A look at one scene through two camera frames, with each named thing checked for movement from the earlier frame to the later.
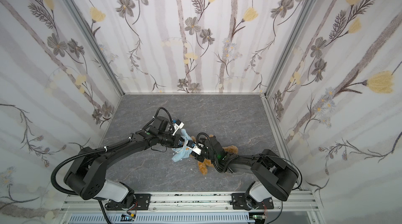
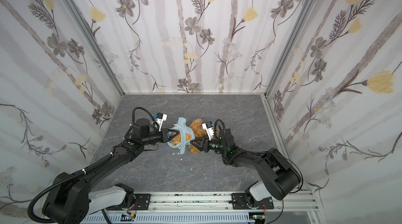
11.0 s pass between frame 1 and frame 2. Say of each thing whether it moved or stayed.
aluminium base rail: stayed
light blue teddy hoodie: moved
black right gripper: moved
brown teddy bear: moved
